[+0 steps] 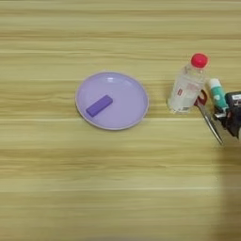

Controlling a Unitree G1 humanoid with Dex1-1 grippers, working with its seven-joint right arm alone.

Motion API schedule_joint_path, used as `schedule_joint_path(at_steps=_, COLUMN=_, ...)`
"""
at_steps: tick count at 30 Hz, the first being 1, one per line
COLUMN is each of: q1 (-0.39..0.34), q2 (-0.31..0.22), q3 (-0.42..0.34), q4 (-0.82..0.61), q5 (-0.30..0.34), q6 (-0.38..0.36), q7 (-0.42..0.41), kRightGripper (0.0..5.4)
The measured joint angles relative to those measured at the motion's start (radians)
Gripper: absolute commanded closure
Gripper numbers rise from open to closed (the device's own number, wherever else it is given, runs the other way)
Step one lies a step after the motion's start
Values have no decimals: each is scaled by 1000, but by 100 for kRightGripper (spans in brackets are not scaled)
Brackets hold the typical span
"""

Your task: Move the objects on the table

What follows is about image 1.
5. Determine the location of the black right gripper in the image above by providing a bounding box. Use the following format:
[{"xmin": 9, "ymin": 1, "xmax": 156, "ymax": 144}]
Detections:
[{"xmin": 213, "ymin": 105, "xmax": 241, "ymax": 139}]

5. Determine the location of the green white glue stick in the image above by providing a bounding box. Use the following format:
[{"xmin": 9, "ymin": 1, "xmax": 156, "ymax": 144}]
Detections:
[{"xmin": 208, "ymin": 78, "xmax": 229, "ymax": 111}]

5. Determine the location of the round purple plate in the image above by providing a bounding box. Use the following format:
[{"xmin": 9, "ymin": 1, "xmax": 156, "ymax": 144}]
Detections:
[{"xmin": 74, "ymin": 72, "xmax": 151, "ymax": 131}]

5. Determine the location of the purple rectangular block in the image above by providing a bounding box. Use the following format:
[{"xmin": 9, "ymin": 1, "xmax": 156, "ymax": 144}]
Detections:
[{"xmin": 86, "ymin": 94, "xmax": 114, "ymax": 119}]

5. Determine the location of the small black box white label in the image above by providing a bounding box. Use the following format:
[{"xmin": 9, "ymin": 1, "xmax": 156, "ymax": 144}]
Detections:
[{"xmin": 224, "ymin": 90, "xmax": 241, "ymax": 110}]

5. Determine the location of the clear bottle red cap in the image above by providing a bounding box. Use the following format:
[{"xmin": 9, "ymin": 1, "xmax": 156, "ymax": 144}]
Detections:
[{"xmin": 167, "ymin": 53, "xmax": 210, "ymax": 114}]

